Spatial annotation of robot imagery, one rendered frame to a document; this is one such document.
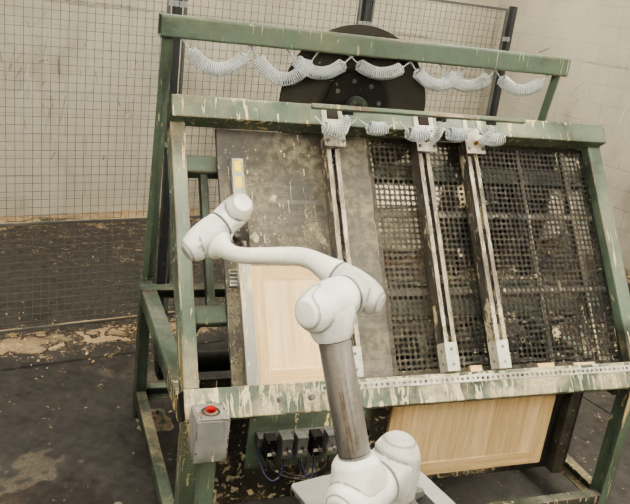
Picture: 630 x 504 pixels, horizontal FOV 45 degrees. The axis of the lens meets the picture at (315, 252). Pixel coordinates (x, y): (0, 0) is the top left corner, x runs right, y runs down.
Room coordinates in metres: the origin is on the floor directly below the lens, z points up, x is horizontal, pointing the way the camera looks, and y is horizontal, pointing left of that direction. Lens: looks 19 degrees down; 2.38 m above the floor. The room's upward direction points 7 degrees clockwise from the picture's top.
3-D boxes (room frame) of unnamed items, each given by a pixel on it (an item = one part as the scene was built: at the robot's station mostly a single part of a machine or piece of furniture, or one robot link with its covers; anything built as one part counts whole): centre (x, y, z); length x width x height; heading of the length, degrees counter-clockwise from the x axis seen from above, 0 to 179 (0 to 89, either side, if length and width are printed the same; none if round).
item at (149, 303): (3.53, -0.36, 0.41); 2.20 x 1.38 x 0.83; 112
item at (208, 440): (2.36, 0.29, 0.84); 0.12 x 0.12 x 0.18; 22
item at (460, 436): (3.23, -0.85, 0.53); 0.90 x 0.02 x 0.55; 112
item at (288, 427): (2.58, -0.09, 0.69); 0.50 x 0.14 x 0.24; 112
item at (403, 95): (3.89, -0.11, 1.85); 0.80 x 0.06 x 0.80; 112
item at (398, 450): (2.16, -0.35, 0.94); 0.18 x 0.16 x 0.22; 144
